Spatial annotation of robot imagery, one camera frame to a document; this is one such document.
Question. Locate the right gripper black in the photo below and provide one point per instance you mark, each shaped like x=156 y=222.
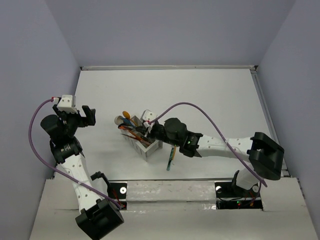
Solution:
x=150 y=134

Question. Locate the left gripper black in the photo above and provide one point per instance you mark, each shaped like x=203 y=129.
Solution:
x=89 y=120

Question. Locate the dark handle steel knife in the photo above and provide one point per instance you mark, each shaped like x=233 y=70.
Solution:
x=142 y=141

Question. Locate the orange knife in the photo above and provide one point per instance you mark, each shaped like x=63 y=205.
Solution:
x=140 y=136
x=175 y=151

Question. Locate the teal patterned handle knife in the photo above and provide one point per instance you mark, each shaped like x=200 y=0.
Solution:
x=171 y=156

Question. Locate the beige spoon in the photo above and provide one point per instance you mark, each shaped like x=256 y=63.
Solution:
x=118 y=120

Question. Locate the red-orange spoon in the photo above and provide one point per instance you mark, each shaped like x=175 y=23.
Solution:
x=123 y=128

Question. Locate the dark blue spoon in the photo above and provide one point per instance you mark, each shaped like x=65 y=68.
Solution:
x=122 y=125

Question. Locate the yellow-orange spoon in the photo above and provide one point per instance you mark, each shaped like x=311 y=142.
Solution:
x=126 y=114

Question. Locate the red-orange knife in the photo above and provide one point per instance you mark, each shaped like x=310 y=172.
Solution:
x=132 y=137

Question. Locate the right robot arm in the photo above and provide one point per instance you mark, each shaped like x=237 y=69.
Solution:
x=260 y=155

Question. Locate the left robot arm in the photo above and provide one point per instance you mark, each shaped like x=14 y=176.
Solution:
x=98 y=213

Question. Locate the white utensil caddy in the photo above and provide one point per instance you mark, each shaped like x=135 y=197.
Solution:
x=145 y=151

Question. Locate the white cardboard front cover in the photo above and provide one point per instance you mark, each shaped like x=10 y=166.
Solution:
x=284 y=216

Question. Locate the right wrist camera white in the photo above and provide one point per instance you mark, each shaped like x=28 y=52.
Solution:
x=147 y=117

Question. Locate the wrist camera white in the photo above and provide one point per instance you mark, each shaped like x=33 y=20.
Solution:
x=147 y=117
x=67 y=104

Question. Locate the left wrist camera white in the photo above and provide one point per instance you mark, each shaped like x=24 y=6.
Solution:
x=67 y=104

